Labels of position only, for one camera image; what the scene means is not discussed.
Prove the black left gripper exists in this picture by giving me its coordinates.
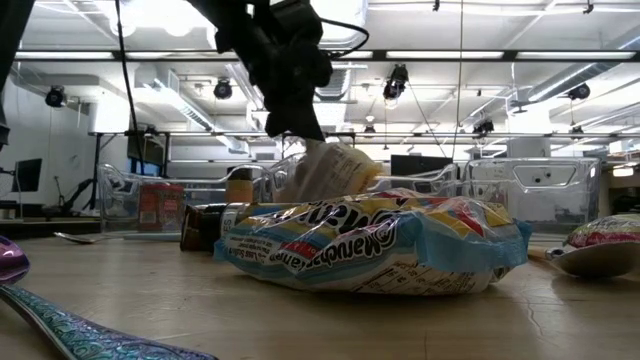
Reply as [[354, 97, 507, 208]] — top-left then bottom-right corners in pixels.
[[214, 0, 334, 142]]

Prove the yellow chicken ramen packet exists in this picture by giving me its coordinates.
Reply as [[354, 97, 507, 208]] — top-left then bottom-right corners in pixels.
[[287, 139, 384, 204]]

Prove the orange spice jar black lid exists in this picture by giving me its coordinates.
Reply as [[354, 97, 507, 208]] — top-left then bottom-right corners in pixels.
[[226, 166, 255, 204]]

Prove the dark sauce bottle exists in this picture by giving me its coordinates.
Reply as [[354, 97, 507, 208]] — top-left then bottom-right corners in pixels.
[[199, 201, 262, 251]]

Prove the brown snack packet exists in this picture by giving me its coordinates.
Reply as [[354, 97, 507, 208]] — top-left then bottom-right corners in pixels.
[[178, 203, 204, 253]]

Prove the red-lidded spice jar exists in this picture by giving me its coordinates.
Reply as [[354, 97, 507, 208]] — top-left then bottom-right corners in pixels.
[[138, 181, 186, 233]]

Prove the green pink ramen packet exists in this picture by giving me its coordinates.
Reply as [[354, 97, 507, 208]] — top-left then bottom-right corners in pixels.
[[567, 213, 640, 250]]

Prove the black ceiling spotlight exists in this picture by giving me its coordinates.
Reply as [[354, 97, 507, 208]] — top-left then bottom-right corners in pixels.
[[567, 82, 592, 102], [44, 85, 67, 109], [472, 117, 496, 137], [382, 63, 410, 101], [213, 78, 234, 101]]

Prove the clear plastic bin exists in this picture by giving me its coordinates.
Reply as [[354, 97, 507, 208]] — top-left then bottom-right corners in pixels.
[[462, 156, 601, 236], [97, 163, 275, 234], [269, 148, 462, 204]]

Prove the blue Maruchan ramen packet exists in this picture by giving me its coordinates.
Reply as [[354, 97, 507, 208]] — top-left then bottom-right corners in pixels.
[[213, 188, 533, 297]]

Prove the black overhead crossbar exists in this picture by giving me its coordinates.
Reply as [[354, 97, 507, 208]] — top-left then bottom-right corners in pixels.
[[12, 48, 640, 63]]

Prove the iridescent purple spoon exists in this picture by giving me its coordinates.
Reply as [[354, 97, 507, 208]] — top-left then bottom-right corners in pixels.
[[0, 235, 219, 360]]

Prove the silver ventilation duct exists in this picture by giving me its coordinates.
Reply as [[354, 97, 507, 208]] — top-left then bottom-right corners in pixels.
[[314, 0, 369, 101]]

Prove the thin hanging cable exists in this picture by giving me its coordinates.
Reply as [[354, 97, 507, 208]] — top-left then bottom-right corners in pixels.
[[451, 0, 464, 161]]

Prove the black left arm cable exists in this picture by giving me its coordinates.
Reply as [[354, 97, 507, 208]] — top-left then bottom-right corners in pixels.
[[113, 0, 147, 174]]

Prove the orange handled spoon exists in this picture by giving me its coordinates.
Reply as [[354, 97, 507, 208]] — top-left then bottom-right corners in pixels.
[[527, 241, 640, 279]]

